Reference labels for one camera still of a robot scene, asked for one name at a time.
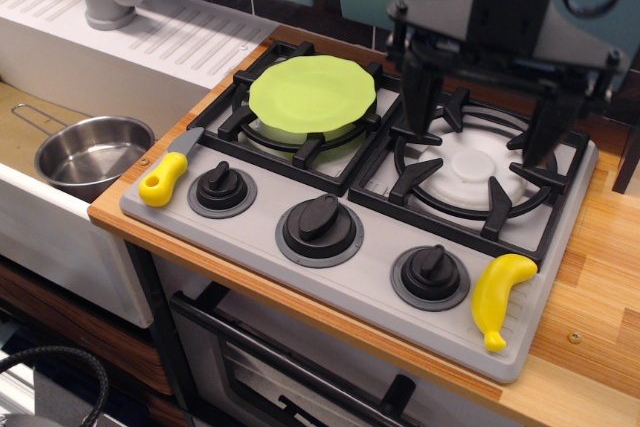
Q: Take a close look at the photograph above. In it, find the left black stove knob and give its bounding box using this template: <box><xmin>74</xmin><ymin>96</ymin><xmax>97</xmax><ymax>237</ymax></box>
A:
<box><xmin>188</xmin><ymin>161</ymin><xmax>257</xmax><ymax>219</ymax></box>

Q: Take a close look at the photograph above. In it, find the white right burner cap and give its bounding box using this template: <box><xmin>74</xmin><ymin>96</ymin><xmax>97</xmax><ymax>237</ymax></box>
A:
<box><xmin>418</xmin><ymin>129</ymin><xmax>528</xmax><ymax>211</ymax></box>

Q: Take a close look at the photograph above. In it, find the middle black stove knob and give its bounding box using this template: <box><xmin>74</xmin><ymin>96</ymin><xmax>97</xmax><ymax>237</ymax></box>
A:
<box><xmin>275</xmin><ymin>194</ymin><xmax>364</xmax><ymax>269</ymax></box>

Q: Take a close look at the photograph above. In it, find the grey toy stove top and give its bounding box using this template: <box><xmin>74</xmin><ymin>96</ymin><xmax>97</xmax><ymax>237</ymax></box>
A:
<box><xmin>120</xmin><ymin>124</ymin><xmax>573</xmax><ymax>383</ymax></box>

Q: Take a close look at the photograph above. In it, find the stainless steel pot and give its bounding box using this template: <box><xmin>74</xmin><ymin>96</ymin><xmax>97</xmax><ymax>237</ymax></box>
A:
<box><xmin>11</xmin><ymin>103</ymin><xmax>155</xmax><ymax>203</ymax></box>

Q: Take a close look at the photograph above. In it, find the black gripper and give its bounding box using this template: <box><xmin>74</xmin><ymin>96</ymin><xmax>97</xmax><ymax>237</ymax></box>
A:
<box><xmin>388</xmin><ymin>0</ymin><xmax>628</xmax><ymax>166</ymax></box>

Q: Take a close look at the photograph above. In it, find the yellow toy banana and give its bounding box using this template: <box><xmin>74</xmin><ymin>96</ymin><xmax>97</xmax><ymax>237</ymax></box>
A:
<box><xmin>471</xmin><ymin>254</ymin><xmax>538</xmax><ymax>352</ymax></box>

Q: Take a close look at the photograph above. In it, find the right black stove knob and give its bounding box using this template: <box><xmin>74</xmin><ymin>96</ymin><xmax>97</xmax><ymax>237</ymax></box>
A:
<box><xmin>391</xmin><ymin>245</ymin><xmax>471</xmax><ymax>312</ymax></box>

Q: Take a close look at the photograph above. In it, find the black burner grate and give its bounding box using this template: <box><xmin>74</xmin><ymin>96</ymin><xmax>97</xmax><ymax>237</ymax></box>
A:
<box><xmin>349</xmin><ymin>88</ymin><xmax>598</xmax><ymax>263</ymax></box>
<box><xmin>188</xmin><ymin>41</ymin><xmax>400</xmax><ymax>196</ymax></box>

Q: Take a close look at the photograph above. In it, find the right black burner grate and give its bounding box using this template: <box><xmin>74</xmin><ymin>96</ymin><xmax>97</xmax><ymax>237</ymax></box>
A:
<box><xmin>349</xmin><ymin>88</ymin><xmax>598</xmax><ymax>263</ymax></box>

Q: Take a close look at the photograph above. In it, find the left black burner grate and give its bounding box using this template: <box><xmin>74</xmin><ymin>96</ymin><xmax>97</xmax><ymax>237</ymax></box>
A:
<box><xmin>188</xmin><ymin>41</ymin><xmax>400</xmax><ymax>196</ymax></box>

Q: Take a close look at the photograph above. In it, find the toy oven door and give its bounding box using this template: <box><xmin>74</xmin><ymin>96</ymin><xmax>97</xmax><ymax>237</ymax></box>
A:
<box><xmin>167</xmin><ymin>282</ymin><xmax>503</xmax><ymax>426</ymax></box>

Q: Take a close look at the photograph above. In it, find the black cable lower left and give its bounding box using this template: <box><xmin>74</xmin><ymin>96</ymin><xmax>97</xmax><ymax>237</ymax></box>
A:
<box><xmin>0</xmin><ymin>345</ymin><xmax>110</xmax><ymax>427</ymax></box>

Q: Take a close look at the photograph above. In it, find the green plastic plate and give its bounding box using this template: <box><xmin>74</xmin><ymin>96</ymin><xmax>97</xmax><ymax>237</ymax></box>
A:
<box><xmin>248</xmin><ymin>55</ymin><xmax>376</xmax><ymax>134</ymax></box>

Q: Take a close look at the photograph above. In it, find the white toy sink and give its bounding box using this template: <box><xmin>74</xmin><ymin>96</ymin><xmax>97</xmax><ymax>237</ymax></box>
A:
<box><xmin>1</xmin><ymin>0</ymin><xmax>275</xmax><ymax>328</ymax></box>

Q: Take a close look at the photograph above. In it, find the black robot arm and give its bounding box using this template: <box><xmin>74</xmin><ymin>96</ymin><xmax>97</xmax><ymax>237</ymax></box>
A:
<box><xmin>387</xmin><ymin>0</ymin><xmax>629</xmax><ymax>167</ymax></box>

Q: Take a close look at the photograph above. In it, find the yellow handled toy knife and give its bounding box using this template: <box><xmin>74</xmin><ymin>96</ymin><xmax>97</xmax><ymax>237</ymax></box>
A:
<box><xmin>138</xmin><ymin>127</ymin><xmax>204</xmax><ymax>207</ymax></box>

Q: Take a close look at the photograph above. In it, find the black stove knob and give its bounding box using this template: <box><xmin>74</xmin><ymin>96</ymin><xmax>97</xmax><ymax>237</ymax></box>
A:
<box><xmin>391</xmin><ymin>245</ymin><xmax>471</xmax><ymax>312</ymax></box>
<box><xmin>275</xmin><ymin>194</ymin><xmax>364</xmax><ymax>269</ymax></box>
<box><xmin>188</xmin><ymin>161</ymin><xmax>257</xmax><ymax>219</ymax></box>

